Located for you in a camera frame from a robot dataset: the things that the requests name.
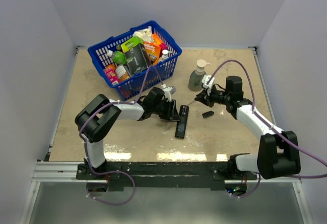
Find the beige crumpled bag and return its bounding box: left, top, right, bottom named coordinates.
left=132, top=26, right=154, bottom=42

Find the pink snack packet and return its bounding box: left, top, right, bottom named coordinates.
left=104, top=64, right=120, bottom=85

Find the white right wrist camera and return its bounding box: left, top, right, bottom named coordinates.
left=201, top=75, right=215, bottom=95

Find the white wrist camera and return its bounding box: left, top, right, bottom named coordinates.
left=161, top=84, right=176, bottom=102
left=201, top=75, right=215, bottom=95

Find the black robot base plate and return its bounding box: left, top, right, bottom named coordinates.
left=76, top=162, right=256, bottom=191

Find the blue plastic shopping basket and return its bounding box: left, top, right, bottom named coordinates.
left=87, top=20, right=182, bottom=101

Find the orange labelled jar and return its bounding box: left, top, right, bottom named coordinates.
left=115, top=64, right=131, bottom=82

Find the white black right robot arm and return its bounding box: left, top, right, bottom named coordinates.
left=195, top=75, right=301, bottom=180

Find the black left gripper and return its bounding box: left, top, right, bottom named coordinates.
left=152, top=98, right=180, bottom=121

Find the white pump bottle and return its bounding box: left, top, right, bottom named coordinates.
left=158, top=49, right=172, bottom=62

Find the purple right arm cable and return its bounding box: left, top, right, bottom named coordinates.
left=206, top=59, right=327, bottom=178

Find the green round bottle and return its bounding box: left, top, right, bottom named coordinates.
left=106, top=50, right=127, bottom=65

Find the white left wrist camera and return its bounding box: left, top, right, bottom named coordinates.
left=161, top=84, right=176, bottom=102

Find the orange razor blade box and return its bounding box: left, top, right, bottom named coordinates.
left=144, top=42, right=161, bottom=65

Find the black remote control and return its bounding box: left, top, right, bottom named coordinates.
left=175, top=105, right=190, bottom=139

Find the grey soap pump bottle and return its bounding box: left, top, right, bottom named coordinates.
left=188, top=59, right=210, bottom=92

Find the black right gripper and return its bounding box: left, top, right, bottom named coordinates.
left=196, top=84, right=231, bottom=108

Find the black green razor box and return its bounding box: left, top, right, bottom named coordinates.
left=121, top=36, right=151, bottom=76

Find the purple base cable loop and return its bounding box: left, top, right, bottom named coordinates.
left=86, top=172, right=138, bottom=207

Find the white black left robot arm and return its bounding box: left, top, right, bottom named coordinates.
left=75, top=84, right=180, bottom=179

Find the black battery compartment cover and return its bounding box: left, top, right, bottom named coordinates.
left=202, top=110, right=214, bottom=119

